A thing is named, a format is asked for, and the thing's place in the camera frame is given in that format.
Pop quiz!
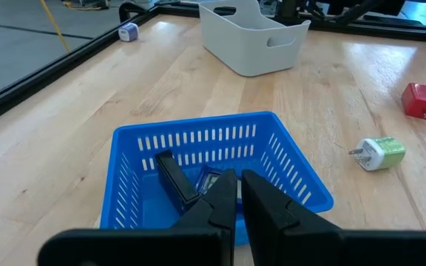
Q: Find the purple and white wall charger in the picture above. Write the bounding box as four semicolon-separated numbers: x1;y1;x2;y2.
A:
118;22;140;43

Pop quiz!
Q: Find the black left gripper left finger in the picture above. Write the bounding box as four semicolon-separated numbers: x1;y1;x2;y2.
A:
174;168;238;232

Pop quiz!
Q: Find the black table frame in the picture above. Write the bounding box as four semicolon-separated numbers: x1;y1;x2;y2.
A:
0;0;426;131

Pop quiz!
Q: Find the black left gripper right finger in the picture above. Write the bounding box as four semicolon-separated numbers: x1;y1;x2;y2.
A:
240;168;342;234

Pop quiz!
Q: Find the red wall charger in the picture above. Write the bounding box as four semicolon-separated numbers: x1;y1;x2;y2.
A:
400;82;426;123

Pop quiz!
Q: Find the blue slotted plastic basket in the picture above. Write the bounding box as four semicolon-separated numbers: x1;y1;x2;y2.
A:
99;111;335;247

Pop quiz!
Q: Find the yellow hanging cable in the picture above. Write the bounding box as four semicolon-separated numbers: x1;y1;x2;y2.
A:
38;0;72;53

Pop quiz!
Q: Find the white plastic bin with handles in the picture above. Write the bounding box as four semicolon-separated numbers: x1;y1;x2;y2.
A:
198;0;312;78

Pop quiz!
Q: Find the dark navy rectangular box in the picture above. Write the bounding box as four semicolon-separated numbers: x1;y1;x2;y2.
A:
154;149;202;215

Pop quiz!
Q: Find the black frame clamp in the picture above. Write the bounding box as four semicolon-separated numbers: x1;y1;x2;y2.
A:
118;1;152;23

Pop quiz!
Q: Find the green and white wall charger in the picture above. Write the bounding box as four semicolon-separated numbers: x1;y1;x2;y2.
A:
348;136;407;172

